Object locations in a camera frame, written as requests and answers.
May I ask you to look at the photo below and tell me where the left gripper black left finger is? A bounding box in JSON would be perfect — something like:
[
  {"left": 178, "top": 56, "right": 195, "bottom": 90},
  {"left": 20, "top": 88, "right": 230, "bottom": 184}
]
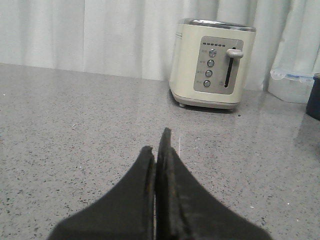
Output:
[{"left": 48, "top": 146, "right": 156, "bottom": 240}]

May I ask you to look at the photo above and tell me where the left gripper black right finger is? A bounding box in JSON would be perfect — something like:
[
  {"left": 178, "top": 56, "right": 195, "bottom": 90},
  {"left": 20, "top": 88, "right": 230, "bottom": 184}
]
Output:
[{"left": 155, "top": 127, "right": 271, "bottom": 240}]

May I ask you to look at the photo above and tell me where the cream toaster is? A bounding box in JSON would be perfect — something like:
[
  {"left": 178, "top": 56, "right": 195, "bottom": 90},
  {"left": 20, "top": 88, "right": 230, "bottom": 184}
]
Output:
[{"left": 168, "top": 18, "right": 256, "bottom": 111}]

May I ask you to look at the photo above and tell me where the clear plastic container blue lid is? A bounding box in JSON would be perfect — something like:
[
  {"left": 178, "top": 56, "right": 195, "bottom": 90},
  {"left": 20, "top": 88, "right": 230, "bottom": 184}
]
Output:
[{"left": 268, "top": 67, "right": 314, "bottom": 104}]

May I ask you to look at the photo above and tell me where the dark blue cup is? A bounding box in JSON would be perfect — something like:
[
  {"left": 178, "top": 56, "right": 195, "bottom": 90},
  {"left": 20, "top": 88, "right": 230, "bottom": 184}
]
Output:
[{"left": 306, "top": 73, "right": 320, "bottom": 120}]

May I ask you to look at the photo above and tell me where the white curtain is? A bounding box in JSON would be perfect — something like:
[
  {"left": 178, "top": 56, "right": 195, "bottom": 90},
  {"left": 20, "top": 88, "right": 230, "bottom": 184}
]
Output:
[{"left": 0, "top": 0, "right": 320, "bottom": 90}]

